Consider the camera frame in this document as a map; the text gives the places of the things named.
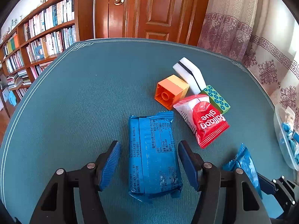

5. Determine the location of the wooden bookshelf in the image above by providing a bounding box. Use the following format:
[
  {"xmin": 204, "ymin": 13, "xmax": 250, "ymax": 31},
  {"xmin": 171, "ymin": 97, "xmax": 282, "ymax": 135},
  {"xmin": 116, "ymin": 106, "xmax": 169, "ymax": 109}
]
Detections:
[{"xmin": 1, "ymin": 0, "xmax": 94, "ymax": 102}]

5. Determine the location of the brass door knob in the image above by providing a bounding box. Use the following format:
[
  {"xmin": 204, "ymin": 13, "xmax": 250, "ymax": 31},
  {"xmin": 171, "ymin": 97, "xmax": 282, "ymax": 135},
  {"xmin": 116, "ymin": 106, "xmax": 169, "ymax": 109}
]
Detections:
[{"xmin": 113, "ymin": 0, "xmax": 124, "ymax": 6}]

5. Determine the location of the orange yellow toy brick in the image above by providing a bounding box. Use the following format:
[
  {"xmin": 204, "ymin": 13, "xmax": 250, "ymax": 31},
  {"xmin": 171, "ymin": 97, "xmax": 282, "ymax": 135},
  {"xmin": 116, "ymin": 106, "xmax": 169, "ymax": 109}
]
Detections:
[{"xmin": 155, "ymin": 75, "xmax": 189, "ymax": 110}]

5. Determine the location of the dark blue snack packet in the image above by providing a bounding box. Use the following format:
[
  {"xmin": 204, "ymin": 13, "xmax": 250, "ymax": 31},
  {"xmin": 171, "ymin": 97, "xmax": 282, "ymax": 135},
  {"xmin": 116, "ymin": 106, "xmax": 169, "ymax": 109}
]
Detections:
[{"xmin": 129, "ymin": 111, "xmax": 183, "ymax": 203}]

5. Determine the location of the red balloon glue packet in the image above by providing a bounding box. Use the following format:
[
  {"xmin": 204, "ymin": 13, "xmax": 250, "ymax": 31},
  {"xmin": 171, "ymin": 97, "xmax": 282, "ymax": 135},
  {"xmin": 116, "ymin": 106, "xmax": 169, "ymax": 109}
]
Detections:
[{"xmin": 173, "ymin": 94, "xmax": 229, "ymax": 149}]

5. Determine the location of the green dotted block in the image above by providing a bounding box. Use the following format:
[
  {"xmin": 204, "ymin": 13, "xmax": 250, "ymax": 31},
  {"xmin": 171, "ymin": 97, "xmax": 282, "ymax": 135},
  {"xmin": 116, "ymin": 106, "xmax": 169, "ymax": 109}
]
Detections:
[{"xmin": 201, "ymin": 85, "xmax": 231, "ymax": 114}]

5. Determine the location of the patterned curtain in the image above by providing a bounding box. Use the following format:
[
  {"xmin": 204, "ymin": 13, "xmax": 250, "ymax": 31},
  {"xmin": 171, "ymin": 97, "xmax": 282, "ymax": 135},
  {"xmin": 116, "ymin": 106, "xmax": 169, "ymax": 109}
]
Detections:
[{"xmin": 198, "ymin": 0, "xmax": 298, "ymax": 113}]

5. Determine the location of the blue woven cloth pouch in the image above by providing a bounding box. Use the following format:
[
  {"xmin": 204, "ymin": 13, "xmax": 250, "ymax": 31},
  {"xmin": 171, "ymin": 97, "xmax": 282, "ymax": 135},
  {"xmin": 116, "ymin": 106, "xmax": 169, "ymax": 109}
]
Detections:
[{"xmin": 281, "ymin": 122, "xmax": 298, "ymax": 164}]

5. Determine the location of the white black sponge eraser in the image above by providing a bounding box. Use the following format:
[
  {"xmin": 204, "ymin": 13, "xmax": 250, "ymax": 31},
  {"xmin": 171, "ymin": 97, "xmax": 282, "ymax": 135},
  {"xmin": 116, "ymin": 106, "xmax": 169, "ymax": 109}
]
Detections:
[{"xmin": 173, "ymin": 57, "xmax": 206, "ymax": 95}]

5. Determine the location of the cotton swab bag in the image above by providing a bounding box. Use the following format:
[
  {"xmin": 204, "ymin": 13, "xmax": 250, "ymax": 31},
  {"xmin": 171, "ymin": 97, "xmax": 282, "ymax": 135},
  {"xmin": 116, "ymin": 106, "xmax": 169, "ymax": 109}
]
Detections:
[{"xmin": 284, "ymin": 106, "xmax": 295, "ymax": 128}]

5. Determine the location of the wooden door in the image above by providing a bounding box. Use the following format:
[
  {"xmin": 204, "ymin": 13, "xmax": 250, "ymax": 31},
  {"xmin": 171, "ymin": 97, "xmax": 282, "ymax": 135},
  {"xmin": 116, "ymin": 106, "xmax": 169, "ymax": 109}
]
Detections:
[{"xmin": 95, "ymin": 0, "xmax": 209, "ymax": 46}]

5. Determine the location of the blue cracker snack packet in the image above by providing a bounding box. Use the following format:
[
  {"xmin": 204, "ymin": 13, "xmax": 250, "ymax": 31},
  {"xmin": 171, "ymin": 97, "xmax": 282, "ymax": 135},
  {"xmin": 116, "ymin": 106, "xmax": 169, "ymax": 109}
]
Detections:
[{"xmin": 222, "ymin": 144, "xmax": 263, "ymax": 199}]

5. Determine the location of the clear plastic bowl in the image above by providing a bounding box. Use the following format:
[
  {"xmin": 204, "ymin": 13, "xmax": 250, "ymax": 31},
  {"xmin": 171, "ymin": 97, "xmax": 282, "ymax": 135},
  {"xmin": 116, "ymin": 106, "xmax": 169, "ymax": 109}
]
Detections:
[{"xmin": 273, "ymin": 104, "xmax": 298, "ymax": 171}]

